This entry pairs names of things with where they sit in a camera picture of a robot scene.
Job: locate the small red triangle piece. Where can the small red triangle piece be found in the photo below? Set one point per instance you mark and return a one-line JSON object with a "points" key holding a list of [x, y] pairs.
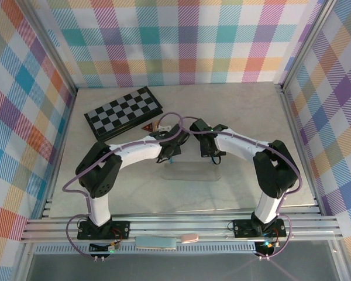
{"points": [[148, 128]]}

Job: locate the aluminium corner post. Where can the aluminium corner post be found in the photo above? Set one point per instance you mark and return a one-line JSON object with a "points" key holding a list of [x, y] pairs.
{"points": [[52, 49], [306, 44]]}

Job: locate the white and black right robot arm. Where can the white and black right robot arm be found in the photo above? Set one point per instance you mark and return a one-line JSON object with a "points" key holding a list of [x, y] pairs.
{"points": [[240, 143]]}

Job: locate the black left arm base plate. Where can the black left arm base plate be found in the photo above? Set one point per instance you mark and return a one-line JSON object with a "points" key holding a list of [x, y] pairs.
{"points": [[120, 228]]}

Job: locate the aluminium left corner post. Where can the aluminium left corner post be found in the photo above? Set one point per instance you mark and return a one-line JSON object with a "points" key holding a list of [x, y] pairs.
{"points": [[52, 49]]}

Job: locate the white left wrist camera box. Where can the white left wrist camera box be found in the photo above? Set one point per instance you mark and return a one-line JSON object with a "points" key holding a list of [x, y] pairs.
{"points": [[165, 128]]}

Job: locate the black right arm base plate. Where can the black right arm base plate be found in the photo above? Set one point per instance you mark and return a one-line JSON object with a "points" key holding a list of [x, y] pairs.
{"points": [[242, 226]]}

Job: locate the black grey folded chessboard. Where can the black grey folded chessboard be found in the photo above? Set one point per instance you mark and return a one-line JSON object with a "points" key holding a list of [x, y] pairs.
{"points": [[120, 108]]}

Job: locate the pink oval eraser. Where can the pink oval eraser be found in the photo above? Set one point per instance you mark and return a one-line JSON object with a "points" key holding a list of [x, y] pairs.
{"points": [[189, 238]]}

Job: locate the aluminium right side rail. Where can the aluminium right side rail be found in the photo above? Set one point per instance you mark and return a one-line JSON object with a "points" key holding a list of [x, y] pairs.
{"points": [[290, 108]]}

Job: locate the blue grey sponge pad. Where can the blue grey sponge pad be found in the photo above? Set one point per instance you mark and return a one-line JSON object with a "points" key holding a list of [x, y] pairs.
{"points": [[155, 243]]}

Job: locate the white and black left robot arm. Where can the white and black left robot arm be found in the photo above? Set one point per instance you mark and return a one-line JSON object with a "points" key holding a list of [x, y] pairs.
{"points": [[134, 149]]}

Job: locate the aluminium right corner post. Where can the aluminium right corner post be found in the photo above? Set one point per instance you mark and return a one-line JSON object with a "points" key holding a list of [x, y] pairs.
{"points": [[306, 44]]}

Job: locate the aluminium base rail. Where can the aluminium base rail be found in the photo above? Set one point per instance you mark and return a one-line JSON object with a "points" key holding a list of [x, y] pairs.
{"points": [[178, 226]]}

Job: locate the aluminium left side rail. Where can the aluminium left side rail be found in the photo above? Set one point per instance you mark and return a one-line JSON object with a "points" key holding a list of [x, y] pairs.
{"points": [[60, 152]]}

